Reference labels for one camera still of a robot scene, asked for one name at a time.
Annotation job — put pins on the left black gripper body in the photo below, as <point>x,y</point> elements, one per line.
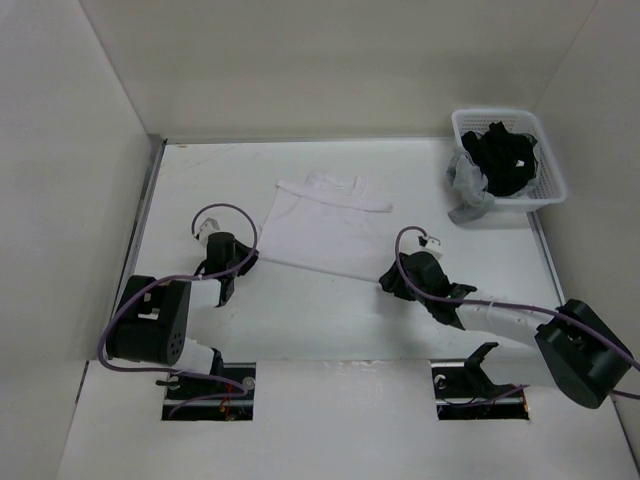
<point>241,256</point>

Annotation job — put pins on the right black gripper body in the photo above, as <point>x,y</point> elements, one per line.
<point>394,285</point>

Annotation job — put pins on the white tank top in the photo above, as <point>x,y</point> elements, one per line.
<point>330,226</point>

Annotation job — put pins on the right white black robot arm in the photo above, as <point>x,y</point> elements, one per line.
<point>573,349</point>

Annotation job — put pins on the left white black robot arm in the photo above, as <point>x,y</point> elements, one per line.
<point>148,331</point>

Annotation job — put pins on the grey tank top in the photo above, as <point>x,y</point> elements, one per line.
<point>471,185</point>

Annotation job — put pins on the black tank top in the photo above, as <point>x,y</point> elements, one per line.
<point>506,159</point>

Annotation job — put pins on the white plastic basket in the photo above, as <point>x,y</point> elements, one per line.
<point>550,188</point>

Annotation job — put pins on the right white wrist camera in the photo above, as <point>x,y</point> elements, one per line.
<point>431,245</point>

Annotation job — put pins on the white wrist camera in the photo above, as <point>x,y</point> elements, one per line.
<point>431,245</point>
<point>205,230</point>

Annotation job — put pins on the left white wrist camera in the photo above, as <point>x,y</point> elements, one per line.
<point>205,230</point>

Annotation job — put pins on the aluminium table edge rail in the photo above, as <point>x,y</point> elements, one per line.
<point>158,144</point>

